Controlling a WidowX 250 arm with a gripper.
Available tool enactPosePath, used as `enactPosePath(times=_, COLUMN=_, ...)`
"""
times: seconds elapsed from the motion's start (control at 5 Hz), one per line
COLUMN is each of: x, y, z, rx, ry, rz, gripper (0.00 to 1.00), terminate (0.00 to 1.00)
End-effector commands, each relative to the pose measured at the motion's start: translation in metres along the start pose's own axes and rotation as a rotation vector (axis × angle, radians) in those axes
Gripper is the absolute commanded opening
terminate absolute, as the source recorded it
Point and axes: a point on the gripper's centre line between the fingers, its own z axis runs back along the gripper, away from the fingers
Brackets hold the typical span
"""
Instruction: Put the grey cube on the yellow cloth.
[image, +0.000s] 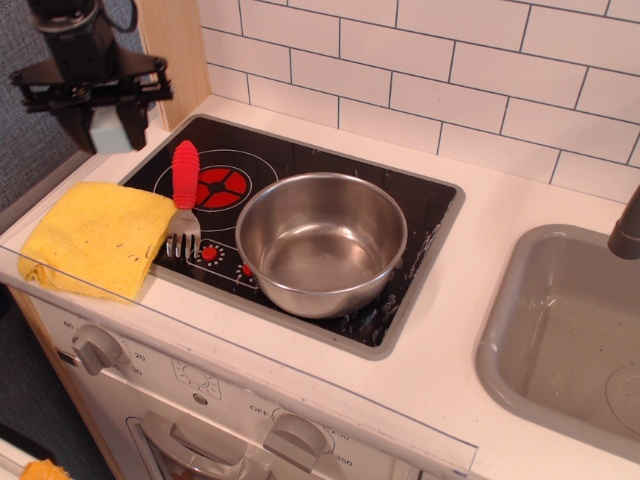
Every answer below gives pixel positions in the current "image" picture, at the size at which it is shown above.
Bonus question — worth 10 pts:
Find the grey cube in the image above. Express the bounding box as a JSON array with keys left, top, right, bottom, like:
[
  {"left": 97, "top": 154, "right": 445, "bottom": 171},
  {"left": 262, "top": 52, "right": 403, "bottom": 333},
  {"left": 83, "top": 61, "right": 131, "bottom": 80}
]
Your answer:
[{"left": 89, "top": 106, "right": 132, "bottom": 154}]

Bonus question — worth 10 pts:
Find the wooden side post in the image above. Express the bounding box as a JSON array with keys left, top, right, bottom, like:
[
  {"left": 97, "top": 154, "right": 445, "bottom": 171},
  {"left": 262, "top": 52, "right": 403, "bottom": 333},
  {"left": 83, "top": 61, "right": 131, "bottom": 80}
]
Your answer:
[{"left": 136, "top": 0, "right": 211, "bottom": 131}]

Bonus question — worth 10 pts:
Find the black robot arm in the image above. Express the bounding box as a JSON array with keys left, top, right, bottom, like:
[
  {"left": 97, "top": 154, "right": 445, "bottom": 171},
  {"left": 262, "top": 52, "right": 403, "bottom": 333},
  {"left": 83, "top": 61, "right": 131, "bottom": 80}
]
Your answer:
[{"left": 10, "top": 1, "right": 173, "bottom": 154}]

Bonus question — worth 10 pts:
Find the grey oven knob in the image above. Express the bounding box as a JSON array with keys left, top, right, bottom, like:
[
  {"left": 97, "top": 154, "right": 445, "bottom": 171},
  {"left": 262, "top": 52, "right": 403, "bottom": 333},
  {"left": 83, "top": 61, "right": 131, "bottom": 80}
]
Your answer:
[
  {"left": 72, "top": 325, "right": 122, "bottom": 376},
  {"left": 263, "top": 414, "right": 328, "bottom": 473}
]

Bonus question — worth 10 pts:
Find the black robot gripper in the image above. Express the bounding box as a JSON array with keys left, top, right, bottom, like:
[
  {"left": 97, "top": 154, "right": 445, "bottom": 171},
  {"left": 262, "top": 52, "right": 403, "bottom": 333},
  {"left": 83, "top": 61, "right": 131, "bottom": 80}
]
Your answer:
[{"left": 10, "top": 17, "right": 173, "bottom": 154}]

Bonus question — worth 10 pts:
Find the stainless steel pot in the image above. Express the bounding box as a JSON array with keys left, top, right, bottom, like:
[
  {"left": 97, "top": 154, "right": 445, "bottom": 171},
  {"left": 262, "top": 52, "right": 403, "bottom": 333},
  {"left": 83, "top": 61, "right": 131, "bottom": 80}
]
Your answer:
[{"left": 235, "top": 172, "right": 408, "bottom": 319}]

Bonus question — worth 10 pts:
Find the right grey oven knob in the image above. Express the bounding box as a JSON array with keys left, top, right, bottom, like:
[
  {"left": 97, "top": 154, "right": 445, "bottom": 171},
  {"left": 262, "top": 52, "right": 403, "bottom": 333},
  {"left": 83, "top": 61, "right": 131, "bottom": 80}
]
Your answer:
[{"left": 263, "top": 414, "right": 328, "bottom": 473}]

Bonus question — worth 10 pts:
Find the grey oven door handle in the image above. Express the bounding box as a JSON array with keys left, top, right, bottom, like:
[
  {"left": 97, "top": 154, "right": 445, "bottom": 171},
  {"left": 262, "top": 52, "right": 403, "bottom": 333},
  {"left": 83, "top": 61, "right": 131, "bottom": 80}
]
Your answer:
[{"left": 139, "top": 412, "right": 272, "bottom": 479}]

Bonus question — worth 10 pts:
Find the grey toy sink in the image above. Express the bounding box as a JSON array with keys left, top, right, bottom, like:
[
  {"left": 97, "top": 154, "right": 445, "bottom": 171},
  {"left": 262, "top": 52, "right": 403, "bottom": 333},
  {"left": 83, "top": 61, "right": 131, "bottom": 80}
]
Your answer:
[{"left": 476, "top": 224, "right": 639, "bottom": 462}]

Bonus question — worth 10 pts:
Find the grey faucet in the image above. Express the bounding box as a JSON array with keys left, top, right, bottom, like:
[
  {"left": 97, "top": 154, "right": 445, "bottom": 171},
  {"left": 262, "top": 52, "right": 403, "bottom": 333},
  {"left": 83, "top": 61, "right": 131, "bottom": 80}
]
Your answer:
[{"left": 607, "top": 187, "right": 640, "bottom": 260}]

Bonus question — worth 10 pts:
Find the orange cloth on floor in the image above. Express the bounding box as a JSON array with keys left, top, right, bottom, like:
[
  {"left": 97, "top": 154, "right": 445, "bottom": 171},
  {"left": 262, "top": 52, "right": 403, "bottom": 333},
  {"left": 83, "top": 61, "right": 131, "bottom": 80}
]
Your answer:
[{"left": 19, "top": 459, "right": 71, "bottom": 480}]

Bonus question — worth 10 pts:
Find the black toy stove top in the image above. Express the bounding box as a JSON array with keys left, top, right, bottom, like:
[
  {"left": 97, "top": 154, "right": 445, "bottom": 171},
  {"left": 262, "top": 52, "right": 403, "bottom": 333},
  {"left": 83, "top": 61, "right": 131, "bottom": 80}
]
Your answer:
[{"left": 124, "top": 116, "right": 465, "bottom": 360}]

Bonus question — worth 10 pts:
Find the red handled toy fork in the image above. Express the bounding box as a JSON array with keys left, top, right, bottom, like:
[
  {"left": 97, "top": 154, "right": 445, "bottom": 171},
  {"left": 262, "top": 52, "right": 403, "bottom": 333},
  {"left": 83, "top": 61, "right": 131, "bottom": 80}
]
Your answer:
[{"left": 166, "top": 140, "right": 201, "bottom": 258}]

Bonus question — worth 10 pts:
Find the left grey oven knob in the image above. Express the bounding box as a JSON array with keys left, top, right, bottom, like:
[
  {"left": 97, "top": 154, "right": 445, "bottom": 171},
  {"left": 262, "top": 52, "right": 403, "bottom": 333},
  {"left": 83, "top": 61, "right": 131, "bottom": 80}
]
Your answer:
[{"left": 72, "top": 325, "right": 122, "bottom": 376}]

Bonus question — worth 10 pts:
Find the yellow cloth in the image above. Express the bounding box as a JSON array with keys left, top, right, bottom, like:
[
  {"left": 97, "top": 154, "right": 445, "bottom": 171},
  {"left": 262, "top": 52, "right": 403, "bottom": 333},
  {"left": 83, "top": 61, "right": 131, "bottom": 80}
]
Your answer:
[{"left": 17, "top": 182, "right": 176, "bottom": 302}]

